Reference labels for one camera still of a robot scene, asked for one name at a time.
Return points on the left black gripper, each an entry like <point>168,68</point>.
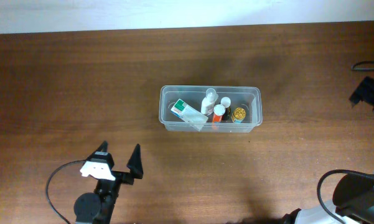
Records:
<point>134,167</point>

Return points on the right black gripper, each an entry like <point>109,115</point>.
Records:
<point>368,91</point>

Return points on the white green medicine box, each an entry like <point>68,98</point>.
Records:
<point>189,115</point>

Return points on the white spray bottle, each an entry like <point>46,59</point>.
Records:
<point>208,102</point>

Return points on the orange tube white cap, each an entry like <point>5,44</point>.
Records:
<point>218,112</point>

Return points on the dark bottle white cap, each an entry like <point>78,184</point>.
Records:
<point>226,102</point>

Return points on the small jar gold lid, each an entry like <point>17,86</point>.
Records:
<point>238,115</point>

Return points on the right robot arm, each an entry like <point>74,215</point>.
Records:
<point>352,201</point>

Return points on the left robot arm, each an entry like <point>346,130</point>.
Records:
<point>97,206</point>

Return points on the clear plastic container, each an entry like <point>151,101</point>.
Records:
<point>248,98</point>

